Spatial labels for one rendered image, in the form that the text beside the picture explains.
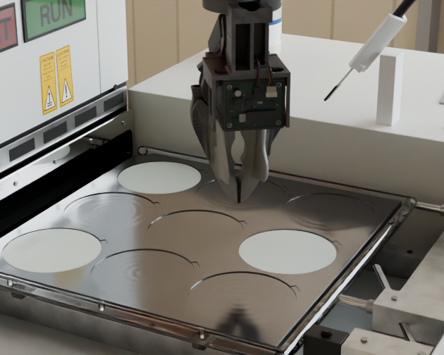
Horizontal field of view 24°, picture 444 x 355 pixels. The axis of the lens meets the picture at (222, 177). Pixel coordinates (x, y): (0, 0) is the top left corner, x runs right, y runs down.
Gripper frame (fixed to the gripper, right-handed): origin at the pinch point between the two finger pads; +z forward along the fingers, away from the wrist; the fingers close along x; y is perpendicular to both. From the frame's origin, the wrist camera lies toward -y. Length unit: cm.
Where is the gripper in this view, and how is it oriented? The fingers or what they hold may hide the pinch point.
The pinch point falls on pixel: (237, 187)
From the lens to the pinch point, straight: 101.8
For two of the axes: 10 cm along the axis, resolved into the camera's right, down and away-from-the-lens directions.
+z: 0.0, 9.2, 3.9
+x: 9.9, -0.6, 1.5
